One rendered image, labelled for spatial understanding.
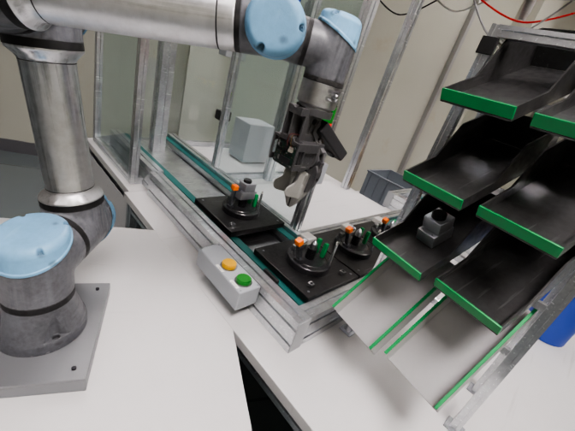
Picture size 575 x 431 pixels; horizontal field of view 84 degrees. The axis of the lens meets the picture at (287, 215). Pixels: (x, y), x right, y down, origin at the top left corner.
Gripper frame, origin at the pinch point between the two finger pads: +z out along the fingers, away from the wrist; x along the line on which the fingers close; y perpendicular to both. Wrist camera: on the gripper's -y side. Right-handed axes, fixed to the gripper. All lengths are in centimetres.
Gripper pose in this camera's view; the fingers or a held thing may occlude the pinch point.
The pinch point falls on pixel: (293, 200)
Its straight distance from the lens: 69.7
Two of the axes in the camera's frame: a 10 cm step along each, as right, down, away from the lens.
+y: -7.1, 1.1, -7.0
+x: 6.5, 4.9, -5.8
